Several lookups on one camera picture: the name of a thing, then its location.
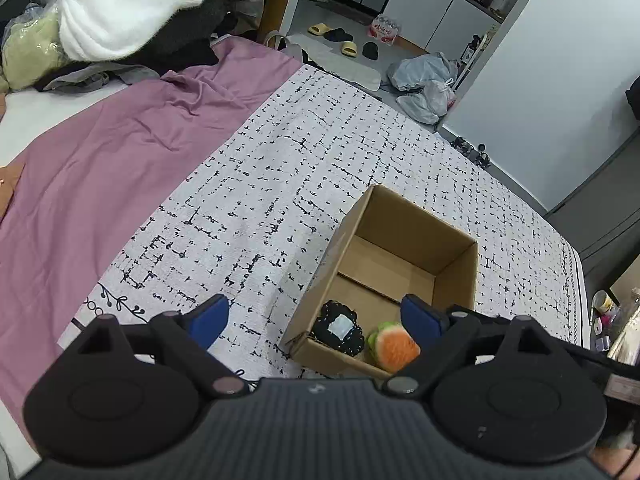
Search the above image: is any white fluffy blanket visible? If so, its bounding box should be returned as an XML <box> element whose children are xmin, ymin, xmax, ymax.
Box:
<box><xmin>59</xmin><ymin>0</ymin><xmax>222</xmax><ymax>61</ymax></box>

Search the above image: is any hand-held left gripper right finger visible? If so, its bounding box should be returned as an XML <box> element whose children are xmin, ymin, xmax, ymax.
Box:
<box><xmin>384</xmin><ymin>294</ymin><xmax>573</xmax><ymax>400</ymax></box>

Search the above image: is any grey bed headboard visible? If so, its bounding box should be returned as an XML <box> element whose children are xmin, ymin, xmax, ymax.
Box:
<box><xmin>545</xmin><ymin>137</ymin><xmax>640</xmax><ymax>291</ymax></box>

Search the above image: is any purple bed sheet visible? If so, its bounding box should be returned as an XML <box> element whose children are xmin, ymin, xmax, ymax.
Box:
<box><xmin>0</xmin><ymin>35</ymin><xmax>306</xmax><ymax>416</ymax></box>

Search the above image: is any orange green plush toy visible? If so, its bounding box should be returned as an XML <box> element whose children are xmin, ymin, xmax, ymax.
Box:
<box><xmin>365</xmin><ymin>322</ymin><xmax>422</xmax><ymax>375</ymax></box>

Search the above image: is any clear plastic wrapped package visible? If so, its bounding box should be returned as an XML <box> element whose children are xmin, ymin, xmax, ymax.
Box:
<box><xmin>607</xmin><ymin>305</ymin><xmax>640</xmax><ymax>366</ymax></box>

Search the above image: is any white plastic bag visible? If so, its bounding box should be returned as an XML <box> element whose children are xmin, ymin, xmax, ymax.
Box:
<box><xmin>395</xmin><ymin>80</ymin><xmax>457</xmax><ymax>126</ymax></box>

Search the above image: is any white black patterned bedspread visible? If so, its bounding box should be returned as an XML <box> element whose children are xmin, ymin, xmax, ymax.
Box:
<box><xmin>57</xmin><ymin>62</ymin><xmax>586</xmax><ymax>381</ymax></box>

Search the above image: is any grey plastic bag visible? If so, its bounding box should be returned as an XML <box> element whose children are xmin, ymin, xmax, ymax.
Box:
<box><xmin>387</xmin><ymin>51</ymin><xmax>460</xmax><ymax>92</ymax></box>

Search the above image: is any bottled water pack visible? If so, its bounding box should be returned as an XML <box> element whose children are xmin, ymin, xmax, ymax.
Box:
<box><xmin>368</xmin><ymin>12</ymin><xmax>402</xmax><ymax>46</ymax></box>

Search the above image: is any black plush item white label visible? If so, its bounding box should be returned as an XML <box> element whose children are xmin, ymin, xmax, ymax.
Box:
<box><xmin>312</xmin><ymin>300</ymin><xmax>367</xmax><ymax>358</ymax></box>

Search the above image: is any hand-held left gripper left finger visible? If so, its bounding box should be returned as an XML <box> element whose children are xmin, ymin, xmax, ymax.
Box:
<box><xmin>65</xmin><ymin>294</ymin><xmax>247</xmax><ymax>402</ymax></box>

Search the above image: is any pale yellow plush in bag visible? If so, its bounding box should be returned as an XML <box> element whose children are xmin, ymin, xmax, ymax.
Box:
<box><xmin>0</xmin><ymin>2</ymin><xmax>71</xmax><ymax>93</ymax></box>

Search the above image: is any black clothing pile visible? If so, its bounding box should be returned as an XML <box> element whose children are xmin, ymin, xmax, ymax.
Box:
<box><xmin>135</xmin><ymin>0</ymin><xmax>271</xmax><ymax>68</ymax></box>

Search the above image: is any grey cloth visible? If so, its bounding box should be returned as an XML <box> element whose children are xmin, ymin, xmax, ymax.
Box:
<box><xmin>37</xmin><ymin>62</ymin><xmax>161</xmax><ymax>93</ymax></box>

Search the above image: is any white floor mat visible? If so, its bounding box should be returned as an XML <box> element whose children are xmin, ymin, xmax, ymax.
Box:
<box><xmin>287</xmin><ymin>32</ymin><xmax>382</xmax><ymax>92</ymax></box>

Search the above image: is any cardboard box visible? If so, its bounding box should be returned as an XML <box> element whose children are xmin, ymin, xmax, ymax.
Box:
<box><xmin>280</xmin><ymin>184</ymin><xmax>480</xmax><ymax>381</ymax></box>

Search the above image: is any white cabinet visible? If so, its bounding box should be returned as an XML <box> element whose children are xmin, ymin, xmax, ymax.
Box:
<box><xmin>382</xmin><ymin>0</ymin><xmax>503</xmax><ymax>53</ymax></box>

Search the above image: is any dark spray bottle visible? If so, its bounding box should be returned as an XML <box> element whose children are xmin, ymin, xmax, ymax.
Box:
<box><xmin>462</xmin><ymin>35</ymin><xmax>488</xmax><ymax>66</ymax></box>

